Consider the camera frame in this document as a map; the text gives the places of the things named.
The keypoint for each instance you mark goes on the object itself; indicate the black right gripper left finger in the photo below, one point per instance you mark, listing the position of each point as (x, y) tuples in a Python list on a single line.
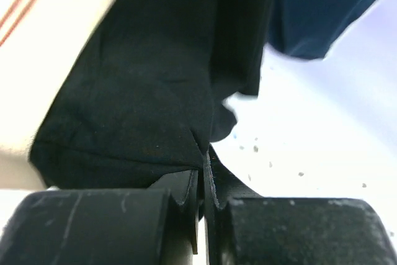
[(156, 225)]

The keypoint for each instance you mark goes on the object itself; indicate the black underwear beige waistband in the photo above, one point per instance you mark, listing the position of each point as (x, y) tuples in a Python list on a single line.
[(143, 98)]

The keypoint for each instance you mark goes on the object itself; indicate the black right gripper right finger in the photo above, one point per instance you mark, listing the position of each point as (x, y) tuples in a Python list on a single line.
[(243, 227)]

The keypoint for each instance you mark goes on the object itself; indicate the navy blue underwear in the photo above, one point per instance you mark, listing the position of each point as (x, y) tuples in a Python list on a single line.
[(306, 29)]

